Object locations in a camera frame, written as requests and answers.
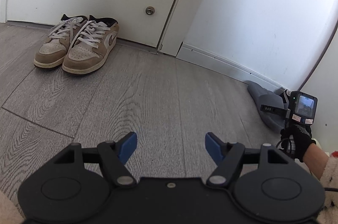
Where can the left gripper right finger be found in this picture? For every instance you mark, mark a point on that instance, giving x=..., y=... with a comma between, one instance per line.
x=227, y=157

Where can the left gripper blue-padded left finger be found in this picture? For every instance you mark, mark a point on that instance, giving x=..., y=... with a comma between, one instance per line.
x=114, y=156

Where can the right forearm cream sleeve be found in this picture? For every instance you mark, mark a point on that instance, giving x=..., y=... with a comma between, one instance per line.
x=324, y=168

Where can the black gloved right hand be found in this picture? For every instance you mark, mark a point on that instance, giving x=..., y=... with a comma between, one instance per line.
x=295, y=140

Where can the tan nike sneaker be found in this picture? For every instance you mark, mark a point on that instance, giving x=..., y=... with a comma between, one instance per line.
x=58, y=41
x=92, y=45

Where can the cream fleece sleeve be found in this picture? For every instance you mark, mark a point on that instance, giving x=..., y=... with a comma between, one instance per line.
x=9, y=214

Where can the brass door stopper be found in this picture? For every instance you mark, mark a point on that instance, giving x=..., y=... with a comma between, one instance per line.
x=150, y=10

